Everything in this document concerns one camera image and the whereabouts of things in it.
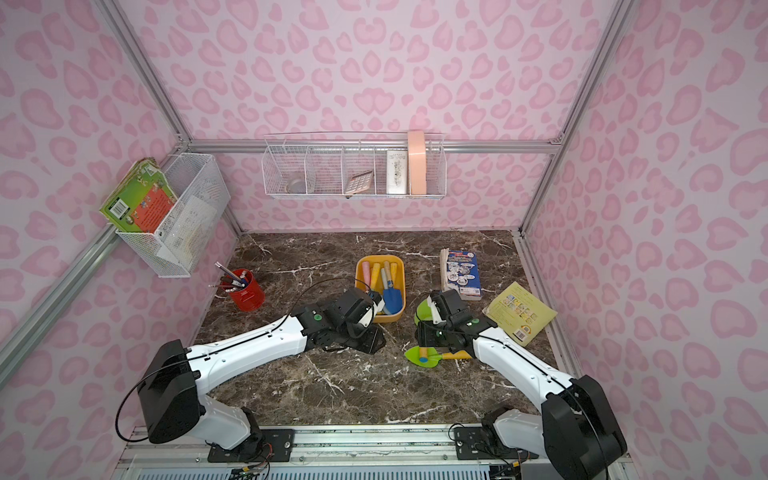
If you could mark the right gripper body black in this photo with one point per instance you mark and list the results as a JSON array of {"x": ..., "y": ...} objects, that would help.
[{"x": 433, "y": 335}]

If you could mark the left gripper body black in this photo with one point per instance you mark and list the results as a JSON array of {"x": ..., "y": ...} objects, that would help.
[{"x": 369, "y": 339}]

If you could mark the round green trowel yellow handle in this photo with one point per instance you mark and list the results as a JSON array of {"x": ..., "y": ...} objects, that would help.
[{"x": 429, "y": 357}]

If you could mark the blue shovel wooden handle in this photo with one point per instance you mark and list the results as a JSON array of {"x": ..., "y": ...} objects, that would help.
[{"x": 392, "y": 296}]

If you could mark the purple shovel pink handle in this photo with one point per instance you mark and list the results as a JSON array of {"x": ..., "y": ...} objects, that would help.
[{"x": 365, "y": 269}]

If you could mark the green pointed trowel yellow handle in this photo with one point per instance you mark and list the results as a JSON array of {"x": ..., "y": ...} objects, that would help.
[{"x": 375, "y": 272}]

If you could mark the narrow green trowel yellow handle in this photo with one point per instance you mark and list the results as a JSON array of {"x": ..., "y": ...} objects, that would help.
[{"x": 423, "y": 312}]

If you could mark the small yellow shovel yellow handle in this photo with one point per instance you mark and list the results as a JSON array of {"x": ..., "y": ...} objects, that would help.
[{"x": 392, "y": 274}]

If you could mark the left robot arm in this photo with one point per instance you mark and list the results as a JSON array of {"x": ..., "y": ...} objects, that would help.
[{"x": 174, "y": 391}]

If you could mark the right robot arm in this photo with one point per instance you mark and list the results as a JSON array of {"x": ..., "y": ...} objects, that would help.
[{"x": 577, "y": 431}]

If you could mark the yellow plastic storage box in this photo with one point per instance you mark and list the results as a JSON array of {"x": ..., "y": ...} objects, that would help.
[{"x": 382, "y": 317}]

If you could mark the white box in shelf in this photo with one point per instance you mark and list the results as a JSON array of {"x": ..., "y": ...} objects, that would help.
[{"x": 396, "y": 172}]

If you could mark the pink box in shelf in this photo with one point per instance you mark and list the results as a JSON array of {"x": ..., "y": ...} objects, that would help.
[{"x": 417, "y": 163}]

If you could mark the thick blue cover book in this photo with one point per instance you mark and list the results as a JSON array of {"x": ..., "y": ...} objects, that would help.
[{"x": 459, "y": 271}]

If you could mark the yellow green booklet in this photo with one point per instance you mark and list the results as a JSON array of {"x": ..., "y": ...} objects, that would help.
[{"x": 520, "y": 314}]

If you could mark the red pen cup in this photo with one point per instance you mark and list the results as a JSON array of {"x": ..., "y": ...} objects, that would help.
[{"x": 240, "y": 285}]

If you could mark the small calculator in shelf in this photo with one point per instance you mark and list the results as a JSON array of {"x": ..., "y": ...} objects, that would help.
[{"x": 359, "y": 183}]

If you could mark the round metal tin in shelf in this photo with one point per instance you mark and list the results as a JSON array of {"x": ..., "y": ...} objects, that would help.
[{"x": 296, "y": 185}]

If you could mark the white paper in basket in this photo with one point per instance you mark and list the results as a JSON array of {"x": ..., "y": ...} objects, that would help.
[{"x": 183, "y": 240}]

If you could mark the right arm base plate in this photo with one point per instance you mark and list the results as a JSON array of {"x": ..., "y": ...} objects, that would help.
[{"x": 477, "y": 443}]

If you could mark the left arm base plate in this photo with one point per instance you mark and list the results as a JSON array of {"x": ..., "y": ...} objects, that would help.
[{"x": 272, "y": 444}]

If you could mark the white wire shelf back wall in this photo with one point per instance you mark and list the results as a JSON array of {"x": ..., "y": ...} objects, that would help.
[{"x": 329, "y": 161}]

